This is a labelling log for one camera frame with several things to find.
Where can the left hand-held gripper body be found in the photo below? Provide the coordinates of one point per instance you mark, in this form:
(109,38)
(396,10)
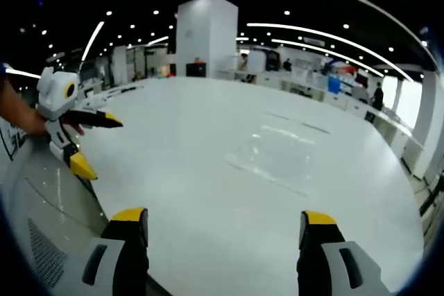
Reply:
(57,95)

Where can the white square pillar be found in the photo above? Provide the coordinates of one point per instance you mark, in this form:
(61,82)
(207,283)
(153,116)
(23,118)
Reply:
(206,36)

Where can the clear resealable bag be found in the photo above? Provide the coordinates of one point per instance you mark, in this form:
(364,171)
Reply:
(274,157)

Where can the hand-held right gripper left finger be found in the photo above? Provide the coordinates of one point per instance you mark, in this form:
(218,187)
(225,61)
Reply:
(130,240)

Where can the person's left hand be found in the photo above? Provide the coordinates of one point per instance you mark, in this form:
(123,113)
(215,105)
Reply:
(36,122)

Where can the grey casing with vent grille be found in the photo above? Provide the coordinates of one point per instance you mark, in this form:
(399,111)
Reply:
(48,233)

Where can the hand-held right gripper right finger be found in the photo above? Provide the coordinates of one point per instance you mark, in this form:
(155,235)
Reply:
(320,240)

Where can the blue bin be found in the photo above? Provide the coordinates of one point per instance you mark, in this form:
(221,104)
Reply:
(334,84)

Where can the black box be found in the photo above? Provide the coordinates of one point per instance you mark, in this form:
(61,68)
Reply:
(196,69)

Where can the long ceiling light strip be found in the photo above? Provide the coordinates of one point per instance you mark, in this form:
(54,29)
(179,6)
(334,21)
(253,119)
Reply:
(329,37)
(93,40)

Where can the long white counter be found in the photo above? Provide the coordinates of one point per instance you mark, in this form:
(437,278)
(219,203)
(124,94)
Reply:
(392,128)

